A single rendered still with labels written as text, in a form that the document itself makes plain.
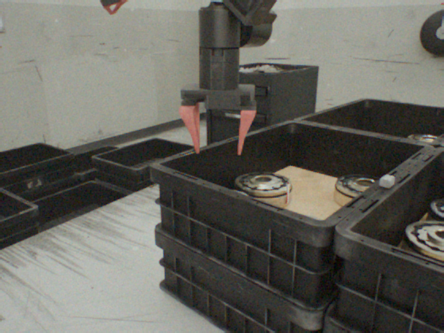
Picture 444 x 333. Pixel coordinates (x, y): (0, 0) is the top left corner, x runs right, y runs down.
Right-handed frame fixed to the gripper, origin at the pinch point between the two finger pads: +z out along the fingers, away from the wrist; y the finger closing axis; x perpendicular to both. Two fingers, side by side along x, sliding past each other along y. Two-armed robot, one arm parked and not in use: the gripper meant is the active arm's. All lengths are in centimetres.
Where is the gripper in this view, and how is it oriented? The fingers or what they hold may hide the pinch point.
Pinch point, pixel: (218, 147)
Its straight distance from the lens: 58.5
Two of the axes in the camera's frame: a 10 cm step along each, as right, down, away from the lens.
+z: -0.1, 9.4, 3.4
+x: -0.8, 3.4, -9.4
